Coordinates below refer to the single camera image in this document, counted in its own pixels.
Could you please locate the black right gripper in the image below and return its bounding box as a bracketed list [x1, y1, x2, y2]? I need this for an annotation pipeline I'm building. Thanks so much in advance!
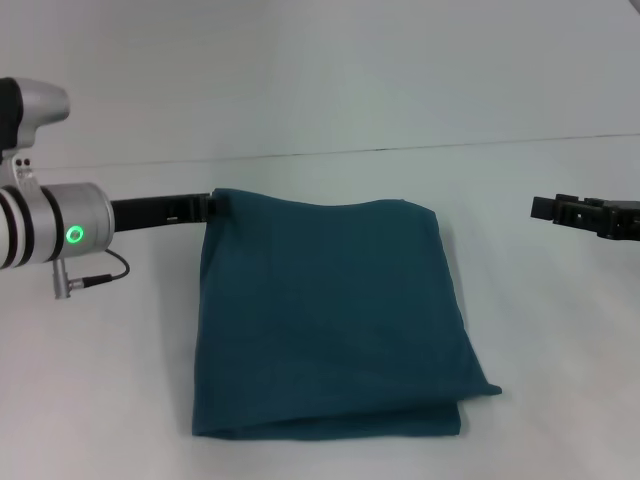
[529, 192, 640, 243]

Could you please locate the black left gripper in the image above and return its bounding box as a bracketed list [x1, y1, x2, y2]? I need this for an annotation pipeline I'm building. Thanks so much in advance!
[108, 192, 221, 234]

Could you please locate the blue teal shirt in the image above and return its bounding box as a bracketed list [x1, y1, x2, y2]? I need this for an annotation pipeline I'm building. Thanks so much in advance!
[190, 187, 504, 444]

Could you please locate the left arm connector cable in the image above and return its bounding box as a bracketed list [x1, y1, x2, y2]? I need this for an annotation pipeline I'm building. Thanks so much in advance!
[52, 248, 132, 301]

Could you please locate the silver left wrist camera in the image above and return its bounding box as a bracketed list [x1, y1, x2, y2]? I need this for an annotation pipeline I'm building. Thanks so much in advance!
[0, 77, 72, 191]

